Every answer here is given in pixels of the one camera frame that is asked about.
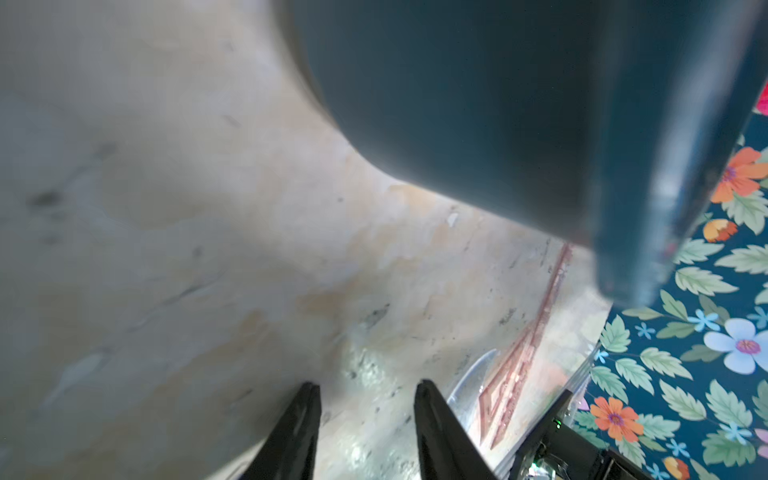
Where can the clear blue protractor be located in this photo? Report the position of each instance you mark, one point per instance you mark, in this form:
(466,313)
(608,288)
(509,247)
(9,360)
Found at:
(464,398)

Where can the teal plastic storage box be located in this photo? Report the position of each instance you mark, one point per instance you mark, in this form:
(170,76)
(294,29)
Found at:
(607,124)

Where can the brown small triangle ruler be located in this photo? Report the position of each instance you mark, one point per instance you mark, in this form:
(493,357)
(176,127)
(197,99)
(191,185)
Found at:
(502,393)

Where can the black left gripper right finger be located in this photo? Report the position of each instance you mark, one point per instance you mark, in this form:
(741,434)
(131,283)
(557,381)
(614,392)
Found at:
(445,450)

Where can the brown long straight ruler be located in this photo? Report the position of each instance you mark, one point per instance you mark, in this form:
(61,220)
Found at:
(551,294)

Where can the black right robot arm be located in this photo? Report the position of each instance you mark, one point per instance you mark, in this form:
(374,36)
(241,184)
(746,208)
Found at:
(551,444)

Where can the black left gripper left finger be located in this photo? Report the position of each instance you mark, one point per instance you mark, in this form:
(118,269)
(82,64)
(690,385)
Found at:
(289,452)

